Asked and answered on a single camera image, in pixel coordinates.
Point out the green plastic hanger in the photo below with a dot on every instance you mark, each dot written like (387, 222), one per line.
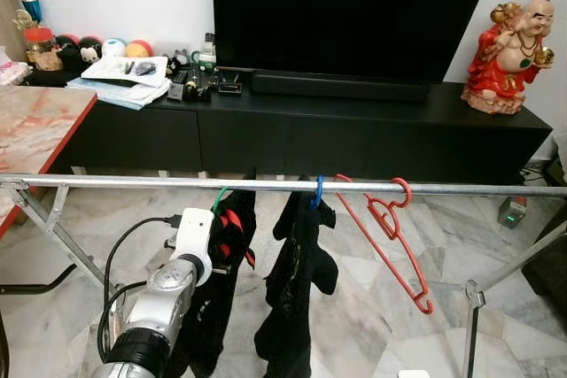
(217, 199)

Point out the navy shirt red striped collar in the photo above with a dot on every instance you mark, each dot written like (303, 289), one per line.
(221, 325)

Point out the red plastic hanger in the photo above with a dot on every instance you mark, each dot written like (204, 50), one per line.
(425, 305)

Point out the blue plastic hanger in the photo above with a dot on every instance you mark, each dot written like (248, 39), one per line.
(317, 194)

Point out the grey power strip green light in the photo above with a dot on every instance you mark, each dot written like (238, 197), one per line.
(512, 212)

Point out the dark brown sofa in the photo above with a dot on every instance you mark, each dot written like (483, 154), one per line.
(558, 272)

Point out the red laughing Buddha statue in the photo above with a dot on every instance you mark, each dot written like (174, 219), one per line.
(505, 68)

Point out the black low tv console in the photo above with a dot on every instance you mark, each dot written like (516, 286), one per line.
(354, 143)

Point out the black soundbar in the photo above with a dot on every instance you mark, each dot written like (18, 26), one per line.
(341, 86)

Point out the black flat screen television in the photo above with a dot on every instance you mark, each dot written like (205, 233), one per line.
(354, 15)

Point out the black logo t-shirt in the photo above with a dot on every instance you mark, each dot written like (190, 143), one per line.
(297, 307)

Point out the small black box device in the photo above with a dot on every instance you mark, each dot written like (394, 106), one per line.
(230, 88)

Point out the black yellow gadget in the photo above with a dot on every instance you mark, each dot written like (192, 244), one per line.
(190, 88)

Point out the grey computer mouse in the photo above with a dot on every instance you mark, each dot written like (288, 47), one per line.
(144, 69)

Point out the silver metal clothes rack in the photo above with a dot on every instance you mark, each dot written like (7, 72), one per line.
(133, 184)

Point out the orange yellow round plush toy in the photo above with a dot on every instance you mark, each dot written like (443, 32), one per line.
(138, 49)

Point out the white paper stack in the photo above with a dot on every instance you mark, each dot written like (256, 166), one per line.
(115, 86)

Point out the white blue round plush toy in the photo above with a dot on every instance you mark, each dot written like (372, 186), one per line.
(113, 47)

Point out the black round plush toy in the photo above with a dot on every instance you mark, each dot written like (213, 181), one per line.
(89, 47)

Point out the red round plush toy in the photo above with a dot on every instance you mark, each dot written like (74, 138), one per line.
(66, 42)

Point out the marble pattern folding table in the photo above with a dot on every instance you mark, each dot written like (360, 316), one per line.
(35, 126)

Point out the red lid snack jar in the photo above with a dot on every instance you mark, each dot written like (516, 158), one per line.
(38, 50)

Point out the pink tissue box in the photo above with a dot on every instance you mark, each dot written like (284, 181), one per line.
(11, 73)

